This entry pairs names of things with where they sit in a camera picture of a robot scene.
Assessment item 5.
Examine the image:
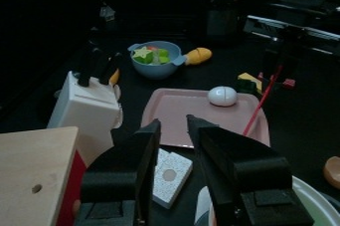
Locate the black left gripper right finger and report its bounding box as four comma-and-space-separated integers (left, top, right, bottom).
183, 113, 315, 226

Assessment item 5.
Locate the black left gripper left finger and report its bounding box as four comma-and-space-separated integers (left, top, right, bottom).
71, 118, 162, 226

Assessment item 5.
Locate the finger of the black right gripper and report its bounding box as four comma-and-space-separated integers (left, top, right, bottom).
261, 49, 279, 85
281, 50, 299, 85

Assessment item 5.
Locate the red toy knife striped handle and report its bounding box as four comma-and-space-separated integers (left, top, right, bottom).
241, 65, 283, 136

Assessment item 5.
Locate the white knife block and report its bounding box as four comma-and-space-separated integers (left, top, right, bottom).
46, 70, 125, 168

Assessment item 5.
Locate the small red toy block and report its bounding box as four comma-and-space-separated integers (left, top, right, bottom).
281, 78, 297, 91

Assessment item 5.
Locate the dark green toy piece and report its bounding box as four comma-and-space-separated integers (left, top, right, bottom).
233, 79, 258, 96

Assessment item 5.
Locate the white speckled block with hole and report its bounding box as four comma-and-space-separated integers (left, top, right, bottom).
151, 147, 194, 210

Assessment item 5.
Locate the white toy egg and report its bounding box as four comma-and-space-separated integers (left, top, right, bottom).
206, 86, 238, 108

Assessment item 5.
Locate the yellow orange toy food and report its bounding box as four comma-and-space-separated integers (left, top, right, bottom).
181, 47, 213, 67

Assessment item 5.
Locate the dark box in background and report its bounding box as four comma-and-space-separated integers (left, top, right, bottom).
202, 6, 239, 39

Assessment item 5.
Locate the white plate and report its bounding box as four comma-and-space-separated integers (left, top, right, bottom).
193, 174, 340, 226

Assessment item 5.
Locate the tan hollow toy shell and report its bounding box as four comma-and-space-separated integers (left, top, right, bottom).
321, 155, 340, 190

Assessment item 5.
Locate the pink plastic tray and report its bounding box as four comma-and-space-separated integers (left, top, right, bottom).
139, 88, 271, 149

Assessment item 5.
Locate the green toy vegetable piece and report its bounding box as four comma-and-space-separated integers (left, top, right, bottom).
154, 48, 171, 66

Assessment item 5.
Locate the light blue toy pot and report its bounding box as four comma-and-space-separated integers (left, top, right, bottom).
127, 40, 187, 81

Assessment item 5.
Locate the yellow star fruit slice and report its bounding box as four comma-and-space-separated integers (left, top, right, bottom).
131, 46, 155, 65

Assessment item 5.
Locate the yellow knife handle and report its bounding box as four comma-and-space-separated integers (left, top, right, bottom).
107, 69, 121, 87

